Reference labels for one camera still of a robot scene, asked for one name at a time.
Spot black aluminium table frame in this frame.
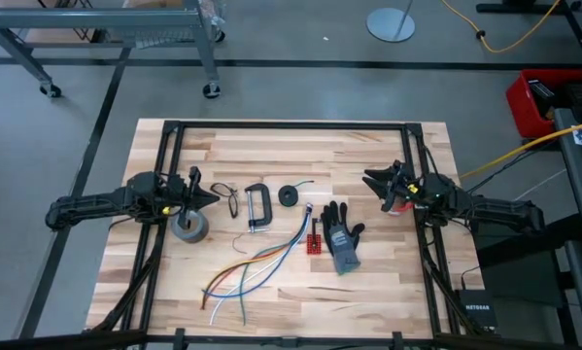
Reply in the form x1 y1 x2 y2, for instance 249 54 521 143
0 120 582 350

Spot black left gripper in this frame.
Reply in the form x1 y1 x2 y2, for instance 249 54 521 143
161 166 222 218

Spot bundle of coloured wires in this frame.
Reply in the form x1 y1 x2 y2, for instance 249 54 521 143
209 212 311 326

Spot white tape roll red dispenser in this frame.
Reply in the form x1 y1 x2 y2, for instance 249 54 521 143
386 199 416 217

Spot thin brown wire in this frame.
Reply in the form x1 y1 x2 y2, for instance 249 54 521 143
231 231 249 256

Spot silver lamp stand round base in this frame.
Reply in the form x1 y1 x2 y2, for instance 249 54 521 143
365 0 417 44

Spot yellow extension cord on floor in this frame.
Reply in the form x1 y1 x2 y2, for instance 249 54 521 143
439 0 563 53

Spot grey duct tape roll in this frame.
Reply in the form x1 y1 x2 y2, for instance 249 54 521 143
169 207 210 244

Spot black C-clamp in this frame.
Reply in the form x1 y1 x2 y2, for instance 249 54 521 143
245 183 274 234

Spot hanging yellow power cord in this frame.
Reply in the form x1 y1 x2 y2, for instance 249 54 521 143
459 118 582 181

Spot red cable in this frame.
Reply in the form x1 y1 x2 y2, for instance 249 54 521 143
200 213 309 311

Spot black office table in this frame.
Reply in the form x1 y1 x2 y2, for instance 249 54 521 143
475 0 582 67

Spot grey metal cart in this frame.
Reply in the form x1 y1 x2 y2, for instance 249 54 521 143
0 0 227 100

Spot blue cable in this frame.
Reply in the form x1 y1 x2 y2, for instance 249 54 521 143
201 211 312 299

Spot grey side table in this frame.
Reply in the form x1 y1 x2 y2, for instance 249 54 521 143
552 107 582 350

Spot yellow cable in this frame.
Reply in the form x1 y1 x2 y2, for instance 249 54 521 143
203 213 309 293

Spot black and grey work glove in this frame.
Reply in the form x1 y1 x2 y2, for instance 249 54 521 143
320 200 366 277

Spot black Netgear network switch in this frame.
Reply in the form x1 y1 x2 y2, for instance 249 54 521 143
454 288 498 333

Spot black framed safety glasses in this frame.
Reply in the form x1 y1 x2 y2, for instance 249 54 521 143
209 182 241 220

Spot bundle of coloured cables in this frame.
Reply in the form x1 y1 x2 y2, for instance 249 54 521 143
238 213 310 327

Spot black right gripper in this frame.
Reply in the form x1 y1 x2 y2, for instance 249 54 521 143
360 162 426 214

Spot red plastic bin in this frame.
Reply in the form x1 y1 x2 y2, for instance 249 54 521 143
505 67 582 141

